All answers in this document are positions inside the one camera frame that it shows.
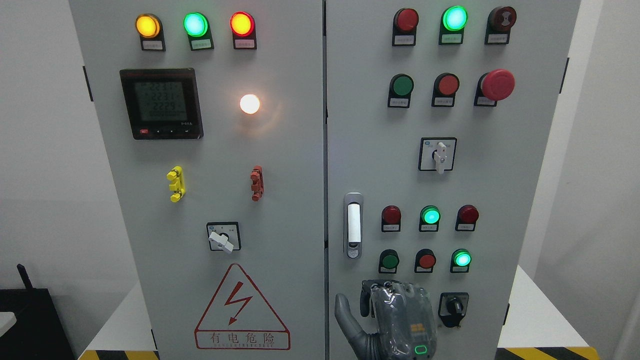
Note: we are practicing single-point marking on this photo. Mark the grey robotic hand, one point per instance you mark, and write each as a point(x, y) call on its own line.
point(405, 321)

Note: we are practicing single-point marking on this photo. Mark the silver door handle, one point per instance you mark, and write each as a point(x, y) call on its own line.
point(352, 224)

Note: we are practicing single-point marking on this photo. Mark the grey right cabinet door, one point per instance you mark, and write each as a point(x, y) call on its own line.
point(373, 149)

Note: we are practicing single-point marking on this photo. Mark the grey cabinet door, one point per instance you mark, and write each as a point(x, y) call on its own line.
point(282, 246)
point(373, 149)

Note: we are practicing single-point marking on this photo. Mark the grey left cabinet door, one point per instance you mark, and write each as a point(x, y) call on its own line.
point(282, 246)

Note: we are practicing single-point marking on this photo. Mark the green push button lower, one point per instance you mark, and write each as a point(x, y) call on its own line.
point(388, 262)

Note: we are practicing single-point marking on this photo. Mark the green push button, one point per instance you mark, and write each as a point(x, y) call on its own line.
point(400, 90)
point(388, 262)

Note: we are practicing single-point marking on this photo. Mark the red push button lower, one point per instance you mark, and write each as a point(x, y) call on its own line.
point(424, 261)

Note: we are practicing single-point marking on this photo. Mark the red push button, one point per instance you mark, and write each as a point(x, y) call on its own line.
point(424, 261)
point(445, 88)

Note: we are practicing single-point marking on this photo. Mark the green lit button lower right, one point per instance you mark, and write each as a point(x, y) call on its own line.
point(460, 261)

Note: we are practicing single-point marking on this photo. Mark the red indicator light middle left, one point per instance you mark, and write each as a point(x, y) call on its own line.
point(391, 219)

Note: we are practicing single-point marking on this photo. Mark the green lit light middle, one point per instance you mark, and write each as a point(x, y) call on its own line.
point(429, 219)

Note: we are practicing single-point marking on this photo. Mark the green lit light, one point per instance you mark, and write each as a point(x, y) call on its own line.
point(429, 219)
point(452, 25)

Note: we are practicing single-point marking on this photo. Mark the red indicator light middle right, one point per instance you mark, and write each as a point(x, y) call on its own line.
point(467, 217)

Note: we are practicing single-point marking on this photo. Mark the red electric warning sticker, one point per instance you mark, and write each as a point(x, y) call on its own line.
point(239, 317)

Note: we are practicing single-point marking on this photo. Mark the red terminal connector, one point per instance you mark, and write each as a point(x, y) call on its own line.
point(258, 184)

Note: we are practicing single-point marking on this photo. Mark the green push button upper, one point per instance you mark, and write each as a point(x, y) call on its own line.
point(400, 90)

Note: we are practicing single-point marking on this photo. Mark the red push button upper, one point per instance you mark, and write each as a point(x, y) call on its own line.
point(445, 88)

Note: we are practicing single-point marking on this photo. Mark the red emergency stop button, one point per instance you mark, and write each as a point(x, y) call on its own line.
point(494, 86)

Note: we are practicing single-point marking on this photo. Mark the white lit indicator lamp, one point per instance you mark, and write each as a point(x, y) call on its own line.
point(249, 103)

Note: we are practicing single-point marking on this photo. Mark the yellow terminal connector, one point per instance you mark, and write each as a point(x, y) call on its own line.
point(176, 183)

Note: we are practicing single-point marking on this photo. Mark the red indicator light top right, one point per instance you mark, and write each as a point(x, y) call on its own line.
point(404, 27)

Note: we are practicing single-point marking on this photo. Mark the green lit light top right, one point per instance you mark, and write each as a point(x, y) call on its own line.
point(452, 25)

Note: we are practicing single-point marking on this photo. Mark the dark red buzzer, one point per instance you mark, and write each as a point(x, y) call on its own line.
point(500, 21)

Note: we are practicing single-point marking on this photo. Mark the black digital power meter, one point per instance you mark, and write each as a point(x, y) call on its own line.
point(162, 103)

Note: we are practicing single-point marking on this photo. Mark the red lit indicator light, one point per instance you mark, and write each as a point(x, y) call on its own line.
point(243, 31)

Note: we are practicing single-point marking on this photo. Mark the black box at left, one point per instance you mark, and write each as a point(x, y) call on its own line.
point(38, 333)

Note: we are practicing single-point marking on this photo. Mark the green indicator light top left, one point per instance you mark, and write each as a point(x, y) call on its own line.
point(198, 31)

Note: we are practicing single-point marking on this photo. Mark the yellow indicator light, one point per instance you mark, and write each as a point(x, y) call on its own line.
point(150, 31)

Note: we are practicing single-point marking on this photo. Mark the black rotary switch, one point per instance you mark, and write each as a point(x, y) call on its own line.
point(452, 308)

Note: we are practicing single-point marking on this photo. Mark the white selector switch upper right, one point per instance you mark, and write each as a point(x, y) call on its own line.
point(437, 154)

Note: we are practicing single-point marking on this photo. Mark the white selector switch left door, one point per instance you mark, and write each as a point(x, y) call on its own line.
point(224, 236)

